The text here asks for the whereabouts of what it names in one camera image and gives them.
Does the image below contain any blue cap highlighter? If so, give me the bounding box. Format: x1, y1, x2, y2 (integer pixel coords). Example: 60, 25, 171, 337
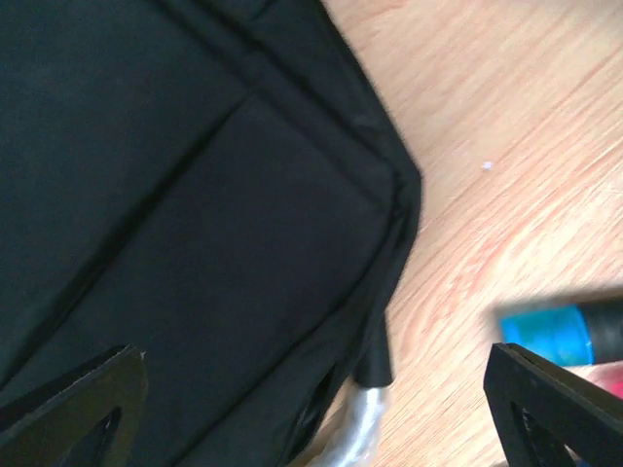
492, 284, 622, 367

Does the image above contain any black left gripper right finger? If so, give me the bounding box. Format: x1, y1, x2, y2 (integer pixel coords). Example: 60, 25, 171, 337
485, 343, 622, 466

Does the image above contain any pink cap highlighter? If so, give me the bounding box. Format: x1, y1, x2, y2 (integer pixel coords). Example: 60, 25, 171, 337
577, 362, 623, 399

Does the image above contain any black backpack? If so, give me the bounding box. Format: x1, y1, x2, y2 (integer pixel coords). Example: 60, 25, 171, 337
1, 1, 421, 466

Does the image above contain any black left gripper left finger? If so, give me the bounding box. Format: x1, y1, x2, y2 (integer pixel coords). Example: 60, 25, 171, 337
1, 345, 147, 466

